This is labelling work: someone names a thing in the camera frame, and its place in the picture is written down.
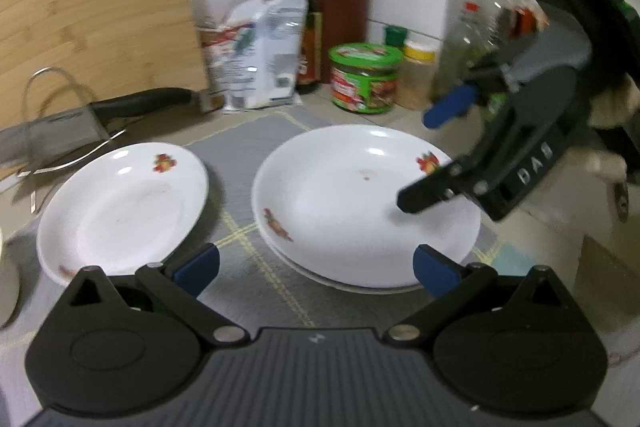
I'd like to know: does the grey and teal checked mat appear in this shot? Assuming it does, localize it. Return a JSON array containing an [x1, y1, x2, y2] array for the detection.
[[0, 112, 531, 333]]

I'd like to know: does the white and blue bag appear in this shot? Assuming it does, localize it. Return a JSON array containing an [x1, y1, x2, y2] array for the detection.
[[222, 0, 308, 114]]

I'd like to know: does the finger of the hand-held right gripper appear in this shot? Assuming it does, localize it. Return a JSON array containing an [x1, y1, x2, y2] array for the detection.
[[396, 152, 501, 214], [422, 38, 543, 130]]

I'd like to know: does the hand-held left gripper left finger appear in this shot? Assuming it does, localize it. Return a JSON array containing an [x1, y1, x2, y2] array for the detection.
[[60, 243, 251, 349]]

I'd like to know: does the black-handled cleaver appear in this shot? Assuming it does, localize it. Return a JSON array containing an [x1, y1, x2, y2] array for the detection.
[[0, 87, 202, 170]]

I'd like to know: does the green-capped bottle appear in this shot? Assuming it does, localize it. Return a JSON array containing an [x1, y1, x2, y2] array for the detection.
[[384, 25, 408, 48]]

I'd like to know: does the large white fruit-print plate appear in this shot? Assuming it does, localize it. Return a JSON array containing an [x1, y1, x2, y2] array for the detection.
[[251, 124, 482, 289]]

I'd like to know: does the clear seasoning bottle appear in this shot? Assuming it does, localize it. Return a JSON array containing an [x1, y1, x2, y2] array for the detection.
[[487, 0, 516, 52]]

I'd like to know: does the yellow-lidded spice jar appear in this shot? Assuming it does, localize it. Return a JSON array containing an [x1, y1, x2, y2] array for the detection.
[[397, 39, 441, 112]]

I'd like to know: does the bamboo cutting board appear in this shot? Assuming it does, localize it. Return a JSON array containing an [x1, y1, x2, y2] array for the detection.
[[0, 0, 210, 182]]

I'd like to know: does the green-lidded sauce jar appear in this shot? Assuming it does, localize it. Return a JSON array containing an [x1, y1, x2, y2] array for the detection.
[[327, 42, 405, 115]]

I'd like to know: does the dark soy sauce bottle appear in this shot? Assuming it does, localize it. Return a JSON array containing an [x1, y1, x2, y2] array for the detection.
[[280, 0, 323, 95]]

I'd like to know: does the red-labelled seasoning bottle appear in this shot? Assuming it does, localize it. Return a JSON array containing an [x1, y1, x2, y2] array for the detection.
[[512, 0, 548, 40]]

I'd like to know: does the white plate with brown stain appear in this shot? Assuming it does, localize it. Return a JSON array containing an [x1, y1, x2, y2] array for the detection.
[[264, 237, 476, 296]]

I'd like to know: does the clear bottle with red cap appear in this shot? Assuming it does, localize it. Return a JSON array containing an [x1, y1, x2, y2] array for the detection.
[[432, 2, 493, 108]]

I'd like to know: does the person's right hand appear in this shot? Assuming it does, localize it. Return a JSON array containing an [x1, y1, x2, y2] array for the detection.
[[585, 74, 640, 180]]

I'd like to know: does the metal wire knife rack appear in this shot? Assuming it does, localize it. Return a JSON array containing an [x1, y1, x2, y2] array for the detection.
[[17, 66, 128, 215]]

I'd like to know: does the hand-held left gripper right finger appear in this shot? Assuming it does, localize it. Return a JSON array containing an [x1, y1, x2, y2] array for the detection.
[[384, 244, 576, 348]]

